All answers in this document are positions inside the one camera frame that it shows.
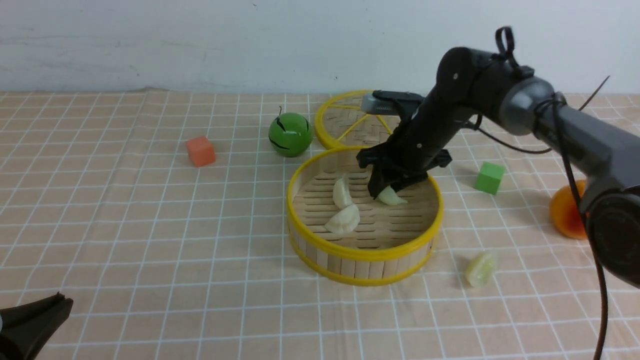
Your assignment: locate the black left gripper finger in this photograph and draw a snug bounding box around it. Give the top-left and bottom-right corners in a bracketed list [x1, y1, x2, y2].
[0, 292, 74, 360]

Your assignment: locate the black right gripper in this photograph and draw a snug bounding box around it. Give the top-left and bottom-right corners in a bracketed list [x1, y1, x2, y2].
[356, 92, 453, 199]

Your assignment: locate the pale dumpling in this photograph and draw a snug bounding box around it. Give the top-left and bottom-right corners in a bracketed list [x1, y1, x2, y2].
[376, 186, 408, 207]

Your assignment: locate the white dumpling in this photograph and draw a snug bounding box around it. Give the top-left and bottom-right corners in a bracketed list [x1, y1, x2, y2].
[333, 174, 354, 210]
[324, 203, 361, 235]

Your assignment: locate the yellowish green dumpling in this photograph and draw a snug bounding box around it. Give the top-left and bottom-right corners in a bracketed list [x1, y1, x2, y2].
[464, 251, 498, 288]

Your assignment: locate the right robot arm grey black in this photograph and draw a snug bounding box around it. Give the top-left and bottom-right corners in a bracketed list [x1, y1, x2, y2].
[356, 47, 640, 287]

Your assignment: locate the bamboo steamer tray yellow rim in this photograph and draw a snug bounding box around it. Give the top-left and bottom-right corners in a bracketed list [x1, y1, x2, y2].
[286, 146, 445, 286]

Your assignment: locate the bamboo steamer lid yellow rim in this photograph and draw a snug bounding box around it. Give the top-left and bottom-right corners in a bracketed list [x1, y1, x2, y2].
[313, 89, 400, 150]

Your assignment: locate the green foam cube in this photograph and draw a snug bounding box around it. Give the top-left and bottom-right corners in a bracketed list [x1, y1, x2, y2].
[474, 161, 506, 196]

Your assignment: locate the green toy watermelon ball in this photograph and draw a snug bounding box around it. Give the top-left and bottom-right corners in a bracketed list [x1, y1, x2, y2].
[268, 106, 313, 158]

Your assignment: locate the orange toy pear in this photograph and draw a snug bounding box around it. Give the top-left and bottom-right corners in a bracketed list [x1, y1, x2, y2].
[548, 185, 587, 240]

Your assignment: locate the checkered beige tablecloth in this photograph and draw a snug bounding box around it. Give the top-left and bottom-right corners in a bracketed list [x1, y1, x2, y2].
[0, 89, 601, 360]

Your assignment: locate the orange foam cube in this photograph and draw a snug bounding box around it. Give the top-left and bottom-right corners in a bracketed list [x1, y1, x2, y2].
[185, 136, 217, 167]

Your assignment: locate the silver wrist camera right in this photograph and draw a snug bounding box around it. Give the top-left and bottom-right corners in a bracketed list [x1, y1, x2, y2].
[359, 89, 425, 120]

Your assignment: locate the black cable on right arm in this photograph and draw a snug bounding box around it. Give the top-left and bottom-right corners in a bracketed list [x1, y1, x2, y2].
[467, 26, 612, 360]

